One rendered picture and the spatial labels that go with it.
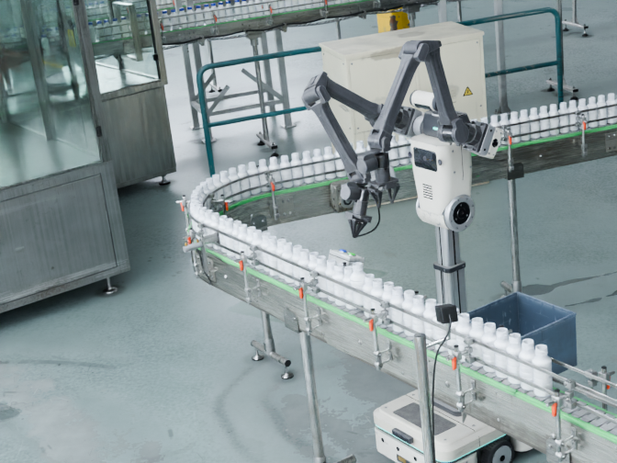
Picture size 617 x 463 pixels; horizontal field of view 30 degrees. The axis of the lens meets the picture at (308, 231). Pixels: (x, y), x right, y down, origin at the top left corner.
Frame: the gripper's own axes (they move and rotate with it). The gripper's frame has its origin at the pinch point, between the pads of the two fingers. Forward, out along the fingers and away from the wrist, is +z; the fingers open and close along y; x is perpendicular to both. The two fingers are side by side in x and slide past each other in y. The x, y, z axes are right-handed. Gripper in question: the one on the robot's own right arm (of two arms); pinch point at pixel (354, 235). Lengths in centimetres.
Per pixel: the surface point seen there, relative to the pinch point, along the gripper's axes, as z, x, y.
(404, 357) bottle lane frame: 34, -14, 58
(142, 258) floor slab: 86, 101, -352
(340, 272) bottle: 12.1, -17.5, 16.7
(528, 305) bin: 13, 47, 56
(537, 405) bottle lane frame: 29, -16, 125
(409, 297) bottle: 11, -18, 58
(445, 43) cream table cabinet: -103, 282, -283
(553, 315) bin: 13, 47, 69
